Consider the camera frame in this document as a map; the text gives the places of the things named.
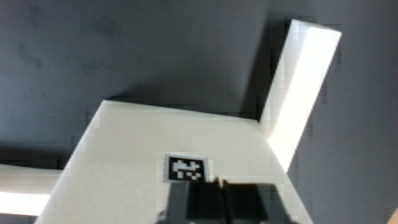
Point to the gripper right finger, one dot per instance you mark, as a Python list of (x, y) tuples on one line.
[(254, 204)]

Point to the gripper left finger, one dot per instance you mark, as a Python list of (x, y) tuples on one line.
[(193, 204)]

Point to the white cabinet top block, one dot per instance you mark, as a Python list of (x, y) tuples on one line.
[(146, 143)]

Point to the white L-shaped fence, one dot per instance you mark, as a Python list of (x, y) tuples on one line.
[(26, 183)]

